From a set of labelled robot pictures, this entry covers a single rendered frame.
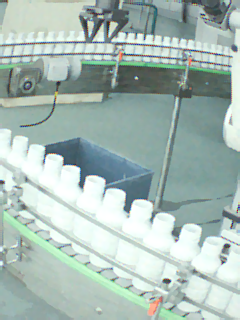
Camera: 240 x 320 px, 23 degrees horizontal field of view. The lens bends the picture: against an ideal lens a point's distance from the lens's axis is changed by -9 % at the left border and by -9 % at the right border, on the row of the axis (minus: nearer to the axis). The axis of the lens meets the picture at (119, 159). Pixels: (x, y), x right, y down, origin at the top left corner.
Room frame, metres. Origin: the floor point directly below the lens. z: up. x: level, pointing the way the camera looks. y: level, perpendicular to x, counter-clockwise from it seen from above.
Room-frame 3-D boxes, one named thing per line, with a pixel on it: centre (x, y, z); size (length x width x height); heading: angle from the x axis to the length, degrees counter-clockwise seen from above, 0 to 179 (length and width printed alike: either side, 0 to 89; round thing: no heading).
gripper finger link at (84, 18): (1.30, 0.11, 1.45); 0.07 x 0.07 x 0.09; 52
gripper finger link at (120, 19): (1.32, 0.08, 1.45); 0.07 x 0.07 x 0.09; 52
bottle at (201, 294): (0.91, -0.19, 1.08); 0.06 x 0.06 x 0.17
